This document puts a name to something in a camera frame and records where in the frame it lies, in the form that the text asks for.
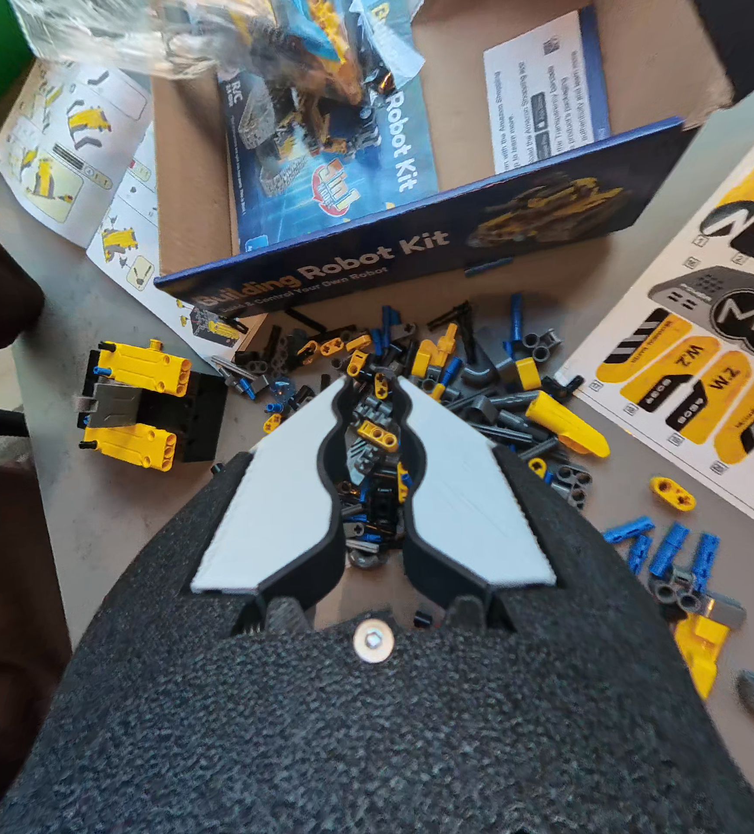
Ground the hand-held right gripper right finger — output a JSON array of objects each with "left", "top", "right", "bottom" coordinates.
[{"left": 397, "top": 378, "right": 558, "bottom": 616}]

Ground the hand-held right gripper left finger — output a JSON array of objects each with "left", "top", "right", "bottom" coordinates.
[{"left": 192, "top": 378, "right": 358, "bottom": 613}]

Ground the pile of blue grey connectors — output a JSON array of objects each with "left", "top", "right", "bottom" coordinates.
[{"left": 215, "top": 294, "right": 749, "bottom": 629}]

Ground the black and yellow brick block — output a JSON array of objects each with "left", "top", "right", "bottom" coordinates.
[{"left": 78, "top": 339, "right": 229, "bottom": 474}]

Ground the grey desk with wooden edge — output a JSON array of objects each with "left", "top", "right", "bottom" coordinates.
[{"left": 0, "top": 59, "right": 754, "bottom": 834}]

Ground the clear plastic bag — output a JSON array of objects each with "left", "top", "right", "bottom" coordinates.
[{"left": 13, "top": 0, "right": 426, "bottom": 112}]

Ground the printed parts sheet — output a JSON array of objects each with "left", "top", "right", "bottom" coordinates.
[{"left": 557, "top": 137, "right": 754, "bottom": 544}]

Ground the blue cardboard kit box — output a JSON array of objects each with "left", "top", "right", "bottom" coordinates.
[{"left": 153, "top": 0, "right": 736, "bottom": 310}]

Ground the instruction booklet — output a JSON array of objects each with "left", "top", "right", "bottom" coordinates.
[{"left": 0, "top": 59, "right": 274, "bottom": 368}]

